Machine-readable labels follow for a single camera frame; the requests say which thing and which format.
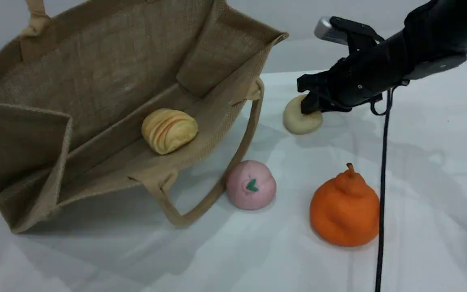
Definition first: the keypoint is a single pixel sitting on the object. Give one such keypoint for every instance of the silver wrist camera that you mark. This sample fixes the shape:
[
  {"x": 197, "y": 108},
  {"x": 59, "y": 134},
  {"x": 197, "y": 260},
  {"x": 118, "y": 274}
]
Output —
[{"x": 327, "y": 31}]

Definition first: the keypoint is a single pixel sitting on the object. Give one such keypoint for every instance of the long striped bread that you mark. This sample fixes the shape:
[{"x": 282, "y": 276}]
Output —
[{"x": 169, "y": 130}]

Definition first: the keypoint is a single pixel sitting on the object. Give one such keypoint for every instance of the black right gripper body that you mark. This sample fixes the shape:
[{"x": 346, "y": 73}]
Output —
[{"x": 363, "y": 77}]

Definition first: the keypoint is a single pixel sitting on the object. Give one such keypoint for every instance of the round egg yolk pastry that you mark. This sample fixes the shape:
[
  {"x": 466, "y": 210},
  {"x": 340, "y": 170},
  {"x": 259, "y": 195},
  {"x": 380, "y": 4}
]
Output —
[{"x": 298, "y": 123}]

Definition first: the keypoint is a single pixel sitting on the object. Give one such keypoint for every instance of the orange pear-shaped fruit toy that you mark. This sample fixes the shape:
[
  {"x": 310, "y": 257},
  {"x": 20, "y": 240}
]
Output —
[{"x": 343, "y": 211}]

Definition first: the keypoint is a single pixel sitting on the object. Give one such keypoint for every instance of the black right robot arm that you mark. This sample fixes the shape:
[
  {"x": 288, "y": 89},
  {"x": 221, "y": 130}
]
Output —
[{"x": 452, "y": 24}]

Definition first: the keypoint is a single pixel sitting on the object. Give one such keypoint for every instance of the pink peach bun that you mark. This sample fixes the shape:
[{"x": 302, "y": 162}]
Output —
[{"x": 251, "y": 186}]

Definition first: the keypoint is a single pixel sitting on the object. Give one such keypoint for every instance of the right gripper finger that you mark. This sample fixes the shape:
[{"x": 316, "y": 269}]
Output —
[
  {"x": 322, "y": 102},
  {"x": 314, "y": 82}
]

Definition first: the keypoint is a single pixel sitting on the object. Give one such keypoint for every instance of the brown jute tote bag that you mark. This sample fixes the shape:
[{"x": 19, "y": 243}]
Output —
[{"x": 95, "y": 73}]

